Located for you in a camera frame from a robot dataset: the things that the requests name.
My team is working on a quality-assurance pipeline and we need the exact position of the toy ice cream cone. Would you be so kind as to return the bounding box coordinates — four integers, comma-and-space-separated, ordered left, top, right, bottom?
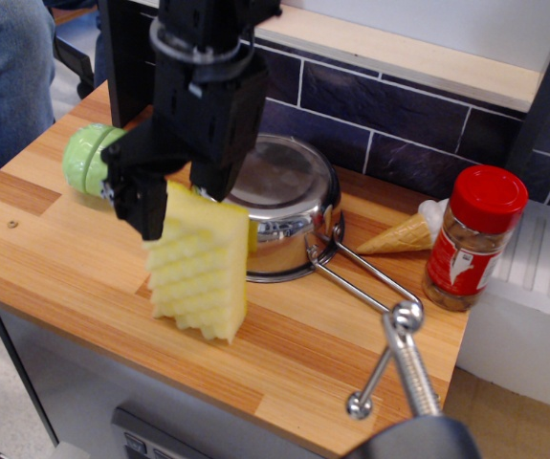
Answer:
357, 199, 449, 254

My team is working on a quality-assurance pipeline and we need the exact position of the light wooden shelf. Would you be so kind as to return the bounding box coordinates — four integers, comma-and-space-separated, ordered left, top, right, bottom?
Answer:
256, 1, 550, 112

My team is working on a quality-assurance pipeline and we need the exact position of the person's blue jeans leg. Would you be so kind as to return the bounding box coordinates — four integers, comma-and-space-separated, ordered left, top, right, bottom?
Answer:
0, 1, 55, 168

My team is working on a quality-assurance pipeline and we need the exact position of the red-lidded spice jar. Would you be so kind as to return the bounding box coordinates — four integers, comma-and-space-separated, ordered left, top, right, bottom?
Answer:
423, 165, 529, 312

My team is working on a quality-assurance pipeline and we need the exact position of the upside-down steel pot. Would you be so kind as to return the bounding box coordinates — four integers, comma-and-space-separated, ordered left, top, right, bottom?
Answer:
227, 134, 422, 314

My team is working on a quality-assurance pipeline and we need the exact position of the grey oven control panel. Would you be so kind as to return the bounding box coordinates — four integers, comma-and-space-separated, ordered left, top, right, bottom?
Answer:
111, 407, 208, 459

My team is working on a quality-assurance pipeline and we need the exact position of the yellow wavy sponge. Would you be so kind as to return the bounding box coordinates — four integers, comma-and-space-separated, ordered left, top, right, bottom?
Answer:
143, 181, 250, 342

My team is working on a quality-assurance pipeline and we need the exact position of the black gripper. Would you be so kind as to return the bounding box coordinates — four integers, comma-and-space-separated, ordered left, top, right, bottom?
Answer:
101, 1, 282, 241

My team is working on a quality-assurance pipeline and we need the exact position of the green toy cabbage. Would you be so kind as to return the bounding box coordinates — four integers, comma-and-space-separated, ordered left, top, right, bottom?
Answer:
62, 123, 126, 197

